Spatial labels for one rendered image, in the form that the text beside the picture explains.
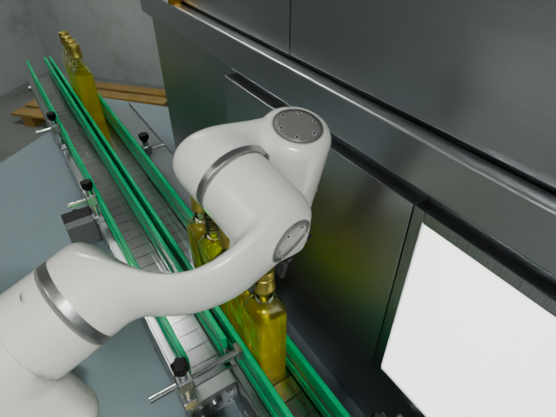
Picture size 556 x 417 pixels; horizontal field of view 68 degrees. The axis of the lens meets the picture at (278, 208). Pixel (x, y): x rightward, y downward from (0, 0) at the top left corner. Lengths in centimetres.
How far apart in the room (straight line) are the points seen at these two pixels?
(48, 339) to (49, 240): 108
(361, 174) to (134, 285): 33
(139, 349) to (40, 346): 72
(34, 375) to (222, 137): 24
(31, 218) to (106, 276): 122
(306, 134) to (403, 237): 21
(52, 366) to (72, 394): 5
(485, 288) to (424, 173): 14
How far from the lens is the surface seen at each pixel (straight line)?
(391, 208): 53
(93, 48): 468
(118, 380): 105
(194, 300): 34
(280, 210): 33
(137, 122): 169
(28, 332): 37
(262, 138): 40
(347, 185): 58
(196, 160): 37
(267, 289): 64
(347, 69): 57
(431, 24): 48
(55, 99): 202
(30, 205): 162
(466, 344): 56
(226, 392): 85
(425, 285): 55
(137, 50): 437
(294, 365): 81
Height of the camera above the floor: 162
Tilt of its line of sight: 39 degrees down
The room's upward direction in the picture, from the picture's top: straight up
